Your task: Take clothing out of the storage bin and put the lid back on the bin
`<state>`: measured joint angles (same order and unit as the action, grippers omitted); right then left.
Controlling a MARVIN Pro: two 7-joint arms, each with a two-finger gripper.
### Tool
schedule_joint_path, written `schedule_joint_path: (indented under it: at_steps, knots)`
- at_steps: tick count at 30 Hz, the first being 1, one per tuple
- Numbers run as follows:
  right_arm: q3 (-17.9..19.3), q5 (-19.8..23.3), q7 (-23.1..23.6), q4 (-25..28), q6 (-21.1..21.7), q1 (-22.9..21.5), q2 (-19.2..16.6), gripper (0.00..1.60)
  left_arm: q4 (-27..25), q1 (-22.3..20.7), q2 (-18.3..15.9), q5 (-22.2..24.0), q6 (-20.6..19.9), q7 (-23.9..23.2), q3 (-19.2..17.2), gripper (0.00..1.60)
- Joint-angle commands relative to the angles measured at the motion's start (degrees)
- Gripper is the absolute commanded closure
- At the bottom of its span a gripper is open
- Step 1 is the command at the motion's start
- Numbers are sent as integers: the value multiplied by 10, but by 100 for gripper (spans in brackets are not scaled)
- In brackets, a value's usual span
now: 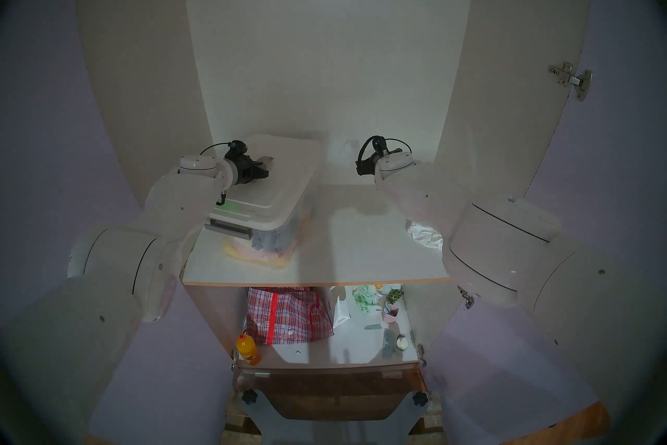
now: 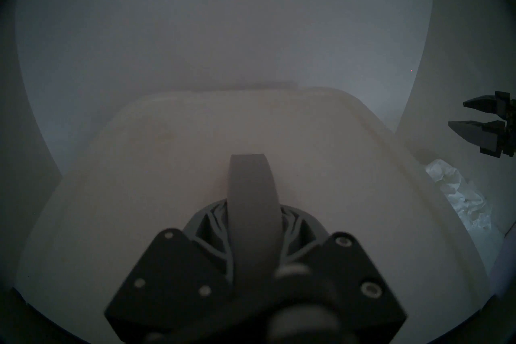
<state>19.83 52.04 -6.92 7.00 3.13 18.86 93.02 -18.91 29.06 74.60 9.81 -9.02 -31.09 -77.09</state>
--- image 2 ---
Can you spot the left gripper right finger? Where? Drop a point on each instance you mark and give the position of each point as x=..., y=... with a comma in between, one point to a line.
x=342, y=286

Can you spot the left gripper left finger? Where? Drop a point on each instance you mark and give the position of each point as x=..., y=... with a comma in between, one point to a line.
x=173, y=278

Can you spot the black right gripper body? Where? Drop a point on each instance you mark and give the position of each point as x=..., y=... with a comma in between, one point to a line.
x=511, y=125

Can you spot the white bin lid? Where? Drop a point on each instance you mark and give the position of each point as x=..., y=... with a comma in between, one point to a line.
x=161, y=170

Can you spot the white wardrobe cabinet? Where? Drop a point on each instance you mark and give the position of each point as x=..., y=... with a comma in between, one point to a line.
x=242, y=24

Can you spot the white garment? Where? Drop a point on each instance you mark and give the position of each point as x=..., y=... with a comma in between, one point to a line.
x=459, y=194

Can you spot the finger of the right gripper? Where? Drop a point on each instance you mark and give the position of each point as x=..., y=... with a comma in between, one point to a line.
x=479, y=135
x=487, y=102

